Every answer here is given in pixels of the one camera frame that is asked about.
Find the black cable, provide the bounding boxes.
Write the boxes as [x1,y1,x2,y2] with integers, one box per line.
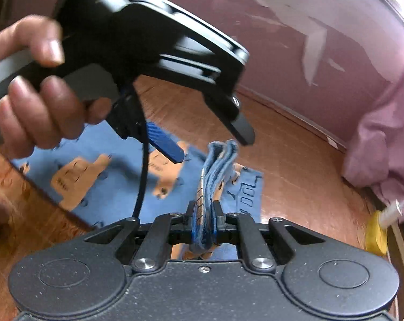
[119,85,150,221]

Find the blue truck print pants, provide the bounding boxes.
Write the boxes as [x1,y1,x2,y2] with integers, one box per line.
[12,123,263,228]

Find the pink hanging cloth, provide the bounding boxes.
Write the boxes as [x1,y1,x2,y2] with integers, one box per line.
[342,72,404,204]

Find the yellow object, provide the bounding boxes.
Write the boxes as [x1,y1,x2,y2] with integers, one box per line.
[364,210,388,257]

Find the person's left hand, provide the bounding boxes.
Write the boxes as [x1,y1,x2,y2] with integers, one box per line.
[0,14,112,159]

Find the white plastic piece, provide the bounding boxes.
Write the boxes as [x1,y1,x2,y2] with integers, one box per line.
[378,200,403,230]

